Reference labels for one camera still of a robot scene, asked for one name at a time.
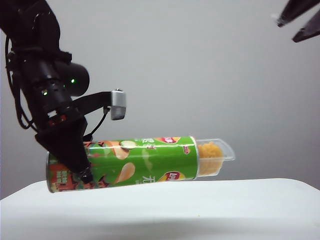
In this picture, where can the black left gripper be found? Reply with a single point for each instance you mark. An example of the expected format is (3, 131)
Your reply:
(60, 118)

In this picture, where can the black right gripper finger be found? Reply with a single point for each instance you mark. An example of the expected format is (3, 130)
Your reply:
(297, 10)
(311, 27)

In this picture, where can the green Lay's chips tub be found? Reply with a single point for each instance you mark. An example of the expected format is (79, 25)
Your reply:
(150, 162)

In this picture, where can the transparent plastic chip container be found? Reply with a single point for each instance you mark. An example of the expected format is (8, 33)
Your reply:
(226, 151)

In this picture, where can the stacked yellow potato chips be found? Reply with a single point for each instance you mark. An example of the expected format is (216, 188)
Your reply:
(210, 152)

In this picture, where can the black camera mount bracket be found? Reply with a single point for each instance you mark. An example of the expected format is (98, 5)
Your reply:
(95, 101)

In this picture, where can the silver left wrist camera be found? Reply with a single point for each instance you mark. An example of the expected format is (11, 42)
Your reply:
(118, 105)

